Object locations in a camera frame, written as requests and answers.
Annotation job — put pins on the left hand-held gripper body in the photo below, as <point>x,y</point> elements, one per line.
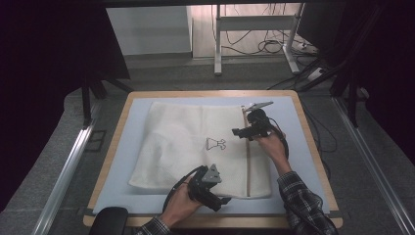
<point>204,184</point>

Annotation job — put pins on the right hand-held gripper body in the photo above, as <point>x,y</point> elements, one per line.
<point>259,124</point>

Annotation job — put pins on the white mesh laundry bag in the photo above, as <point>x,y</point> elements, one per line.
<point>182,147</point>

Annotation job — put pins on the person's right hand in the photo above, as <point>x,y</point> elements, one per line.
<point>275,147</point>

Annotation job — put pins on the person's left hand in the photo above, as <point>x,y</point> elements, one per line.
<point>177,209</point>

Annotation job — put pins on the white power strip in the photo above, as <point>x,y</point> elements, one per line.
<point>315,73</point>

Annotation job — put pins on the black metal stand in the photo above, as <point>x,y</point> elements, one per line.
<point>86,101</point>
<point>352,94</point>

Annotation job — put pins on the black chair back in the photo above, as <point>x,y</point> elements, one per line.
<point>107,222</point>

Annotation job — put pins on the white cabinet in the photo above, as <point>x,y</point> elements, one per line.
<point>147,29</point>

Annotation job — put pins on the dark curtain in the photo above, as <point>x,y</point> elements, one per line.
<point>39,65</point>
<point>388,65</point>

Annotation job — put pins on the white desk frame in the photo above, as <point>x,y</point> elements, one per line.
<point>254,23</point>

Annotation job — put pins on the aluminium floor rail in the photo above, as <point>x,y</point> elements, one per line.
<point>372,163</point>
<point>65,176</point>

